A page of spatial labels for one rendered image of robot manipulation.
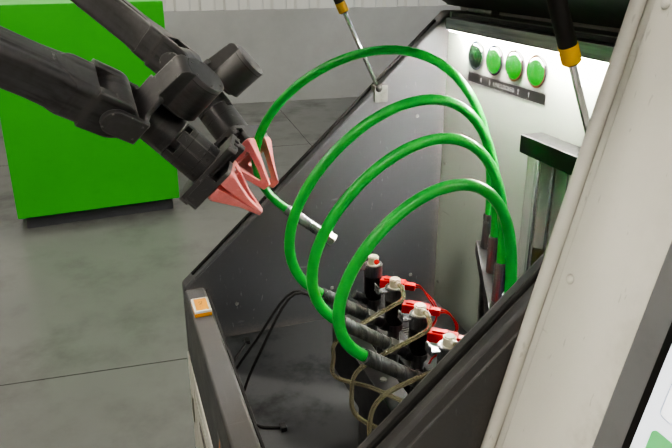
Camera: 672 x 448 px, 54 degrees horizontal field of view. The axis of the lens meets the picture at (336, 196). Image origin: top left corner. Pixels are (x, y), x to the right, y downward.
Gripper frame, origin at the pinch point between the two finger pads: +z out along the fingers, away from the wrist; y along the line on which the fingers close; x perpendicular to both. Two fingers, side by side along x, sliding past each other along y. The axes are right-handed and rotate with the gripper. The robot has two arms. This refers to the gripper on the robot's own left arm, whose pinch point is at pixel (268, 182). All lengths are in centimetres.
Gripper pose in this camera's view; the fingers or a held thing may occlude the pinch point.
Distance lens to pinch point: 106.1
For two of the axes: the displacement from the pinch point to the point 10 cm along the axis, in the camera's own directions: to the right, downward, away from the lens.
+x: -7.1, 6.1, 3.6
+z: 6.0, 7.9, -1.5
